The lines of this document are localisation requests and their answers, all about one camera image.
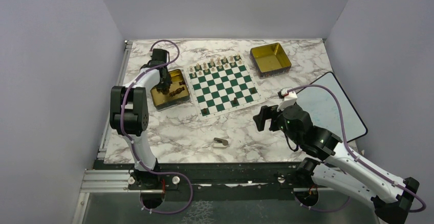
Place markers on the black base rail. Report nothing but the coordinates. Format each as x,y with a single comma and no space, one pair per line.
223,182

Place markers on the empty gold tin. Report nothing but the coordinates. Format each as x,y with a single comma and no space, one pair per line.
270,60

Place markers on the gold tin with dark pieces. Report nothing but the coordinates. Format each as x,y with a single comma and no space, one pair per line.
162,102

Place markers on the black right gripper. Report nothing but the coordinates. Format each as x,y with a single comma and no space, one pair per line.
267,112

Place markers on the green white chess board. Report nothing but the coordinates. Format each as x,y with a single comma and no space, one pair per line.
217,94

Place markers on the white tablet with black frame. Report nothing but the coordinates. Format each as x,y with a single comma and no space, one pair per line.
321,103

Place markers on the light wooden chess pieces row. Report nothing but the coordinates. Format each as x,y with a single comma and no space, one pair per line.
232,66

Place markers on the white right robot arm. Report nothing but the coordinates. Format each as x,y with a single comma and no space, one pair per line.
331,164

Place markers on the dark brown pawn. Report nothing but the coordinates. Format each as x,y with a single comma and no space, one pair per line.
253,91

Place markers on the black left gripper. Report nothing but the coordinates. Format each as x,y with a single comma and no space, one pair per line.
167,82

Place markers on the dark chess pieces in tin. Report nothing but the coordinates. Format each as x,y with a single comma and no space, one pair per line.
179,87

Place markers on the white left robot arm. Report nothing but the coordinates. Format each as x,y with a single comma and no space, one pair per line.
129,114

